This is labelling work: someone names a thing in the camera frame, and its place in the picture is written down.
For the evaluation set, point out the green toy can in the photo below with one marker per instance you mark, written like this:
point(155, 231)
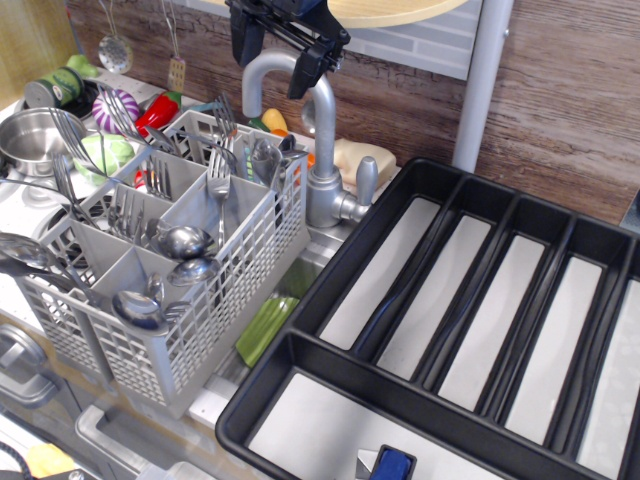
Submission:
point(55, 89)

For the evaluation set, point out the yellow object bottom left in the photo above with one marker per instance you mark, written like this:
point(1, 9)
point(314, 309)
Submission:
point(47, 459)

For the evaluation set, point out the red toy pepper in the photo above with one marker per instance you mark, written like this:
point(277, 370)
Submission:
point(161, 112)

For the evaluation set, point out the blue object at bottom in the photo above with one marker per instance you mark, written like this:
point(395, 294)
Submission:
point(393, 464)

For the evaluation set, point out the black plastic cutlery tray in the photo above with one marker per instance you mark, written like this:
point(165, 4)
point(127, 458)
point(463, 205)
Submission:
point(481, 332)

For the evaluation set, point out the grey plastic cutlery basket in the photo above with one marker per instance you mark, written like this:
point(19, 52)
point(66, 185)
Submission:
point(263, 233)

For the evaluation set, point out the steel spoon lower front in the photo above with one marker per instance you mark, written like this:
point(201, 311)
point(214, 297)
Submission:
point(138, 310)

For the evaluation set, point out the green toy vegetable in sink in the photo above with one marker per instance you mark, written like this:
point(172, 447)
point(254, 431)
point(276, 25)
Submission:
point(263, 327)

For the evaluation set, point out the silver toy faucet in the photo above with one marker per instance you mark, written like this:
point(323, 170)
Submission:
point(327, 202)

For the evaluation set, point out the steel fork in basket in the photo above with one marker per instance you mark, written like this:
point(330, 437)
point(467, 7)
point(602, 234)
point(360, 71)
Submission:
point(218, 183)

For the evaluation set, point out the wooden round shelf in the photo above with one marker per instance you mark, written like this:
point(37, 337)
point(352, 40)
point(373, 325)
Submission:
point(386, 13)

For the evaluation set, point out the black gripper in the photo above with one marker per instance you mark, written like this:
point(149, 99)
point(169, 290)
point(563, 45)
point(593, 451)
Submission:
point(295, 22)

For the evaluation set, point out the grey metal post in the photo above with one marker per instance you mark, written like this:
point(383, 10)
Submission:
point(491, 35)

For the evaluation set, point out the hanging slotted skimmer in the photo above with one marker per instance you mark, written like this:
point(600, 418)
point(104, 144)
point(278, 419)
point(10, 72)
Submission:
point(114, 51)

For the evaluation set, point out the large spoon at left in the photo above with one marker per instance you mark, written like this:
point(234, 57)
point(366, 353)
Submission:
point(22, 256)

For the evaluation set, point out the large steel spoon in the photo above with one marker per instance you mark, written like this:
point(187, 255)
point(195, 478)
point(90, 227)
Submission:
point(182, 242)

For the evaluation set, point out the yellow toy corn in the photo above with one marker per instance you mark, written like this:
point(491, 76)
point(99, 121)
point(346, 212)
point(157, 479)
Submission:
point(273, 119)

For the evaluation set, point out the green toy cabbage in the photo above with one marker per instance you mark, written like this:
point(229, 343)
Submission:
point(109, 152)

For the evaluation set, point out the hanging small grater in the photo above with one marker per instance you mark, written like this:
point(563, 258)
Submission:
point(177, 65)

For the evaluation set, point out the steel cooking pot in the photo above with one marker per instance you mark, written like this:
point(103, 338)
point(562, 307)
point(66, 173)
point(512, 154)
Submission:
point(29, 139)

